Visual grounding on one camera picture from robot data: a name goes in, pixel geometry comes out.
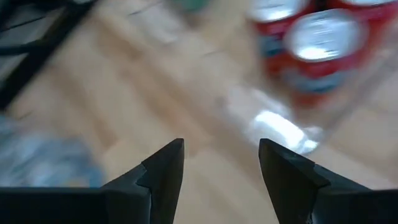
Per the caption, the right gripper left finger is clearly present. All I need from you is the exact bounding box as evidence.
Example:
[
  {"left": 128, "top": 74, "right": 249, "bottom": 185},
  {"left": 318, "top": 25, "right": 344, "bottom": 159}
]
[{"left": 0, "top": 138, "right": 185, "bottom": 224}]

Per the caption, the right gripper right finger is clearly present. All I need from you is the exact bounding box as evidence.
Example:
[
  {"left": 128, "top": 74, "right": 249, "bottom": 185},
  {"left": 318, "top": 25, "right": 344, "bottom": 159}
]
[{"left": 258, "top": 138, "right": 398, "bottom": 224}]

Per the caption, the white blue soda can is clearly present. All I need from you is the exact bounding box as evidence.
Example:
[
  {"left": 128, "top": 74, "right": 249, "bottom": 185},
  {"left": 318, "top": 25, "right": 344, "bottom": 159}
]
[{"left": 0, "top": 116, "right": 105, "bottom": 188}]

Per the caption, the clear plastic bin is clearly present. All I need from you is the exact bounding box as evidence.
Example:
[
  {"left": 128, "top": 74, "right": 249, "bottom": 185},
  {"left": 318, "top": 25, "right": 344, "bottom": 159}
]
[{"left": 222, "top": 0, "right": 398, "bottom": 156}]

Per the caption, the black aluminium table frame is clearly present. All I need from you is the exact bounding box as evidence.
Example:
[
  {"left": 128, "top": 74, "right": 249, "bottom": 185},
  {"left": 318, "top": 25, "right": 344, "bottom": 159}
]
[{"left": 0, "top": 0, "right": 97, "bottom": 110}]

